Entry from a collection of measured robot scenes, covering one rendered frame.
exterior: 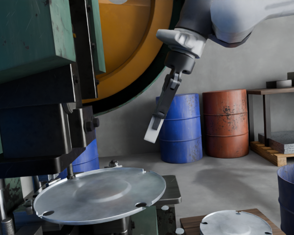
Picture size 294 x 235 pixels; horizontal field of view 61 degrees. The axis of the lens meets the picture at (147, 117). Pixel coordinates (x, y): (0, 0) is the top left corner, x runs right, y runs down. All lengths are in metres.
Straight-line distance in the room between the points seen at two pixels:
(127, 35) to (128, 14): 0.07
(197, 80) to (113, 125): 1.45
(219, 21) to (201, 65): 3.38
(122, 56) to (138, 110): 2.97
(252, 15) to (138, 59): 0.44
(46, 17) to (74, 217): 0.34
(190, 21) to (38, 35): 0.37
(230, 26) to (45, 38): 0.35
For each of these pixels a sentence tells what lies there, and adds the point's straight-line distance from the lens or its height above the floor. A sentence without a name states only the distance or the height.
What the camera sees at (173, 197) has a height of 0.78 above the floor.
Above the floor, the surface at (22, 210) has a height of 0.78.
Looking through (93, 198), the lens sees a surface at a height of 0.79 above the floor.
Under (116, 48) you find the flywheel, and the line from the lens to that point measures 0.93.
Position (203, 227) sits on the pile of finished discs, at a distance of 1.23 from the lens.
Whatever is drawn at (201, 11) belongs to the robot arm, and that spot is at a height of 1.17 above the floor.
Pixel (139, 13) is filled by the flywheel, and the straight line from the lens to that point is 0.95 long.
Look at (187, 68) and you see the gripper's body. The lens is 0.63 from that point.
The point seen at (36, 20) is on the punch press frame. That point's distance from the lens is 0.40.
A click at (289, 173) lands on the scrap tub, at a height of 0.43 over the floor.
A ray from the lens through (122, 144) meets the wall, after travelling 3.97.
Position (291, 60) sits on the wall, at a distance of 4.40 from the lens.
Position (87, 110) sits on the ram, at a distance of 0.57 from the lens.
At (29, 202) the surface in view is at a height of 0.79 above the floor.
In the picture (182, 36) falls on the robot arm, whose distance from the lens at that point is 0.60.
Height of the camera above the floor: 1.00
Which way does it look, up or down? 7 degrees down
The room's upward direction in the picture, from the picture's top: 5 degrees counter-clockwise
